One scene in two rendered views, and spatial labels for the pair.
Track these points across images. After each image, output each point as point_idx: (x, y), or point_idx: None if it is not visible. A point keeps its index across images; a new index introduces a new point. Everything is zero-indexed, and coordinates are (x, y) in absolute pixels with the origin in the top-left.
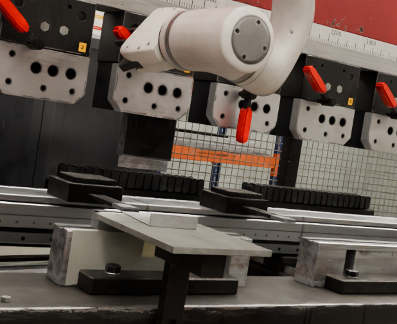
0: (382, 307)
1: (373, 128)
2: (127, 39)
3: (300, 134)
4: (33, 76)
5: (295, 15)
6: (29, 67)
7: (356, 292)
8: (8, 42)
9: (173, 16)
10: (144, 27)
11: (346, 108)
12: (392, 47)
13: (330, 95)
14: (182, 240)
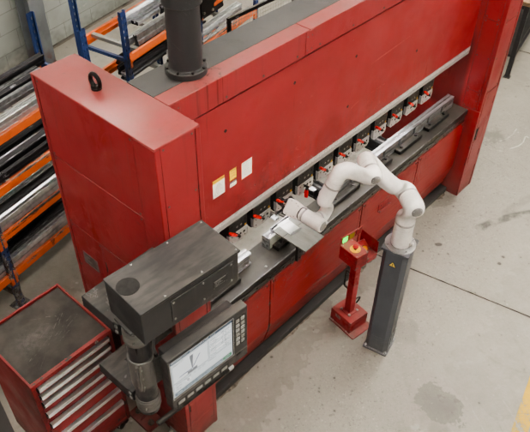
0: (346, 209)
1: (338, 161)
2: (284, 209)
3: (319, 179)
4: (260, 220)
5: (329, 210)
6: (259, 219)
7: (337, 204)
8: (255, 219)
9: (300, 213)
10: (288, 207)
11: (330, 163)
12: (342, 137)
13: (326, 164)
14: (304, 243)
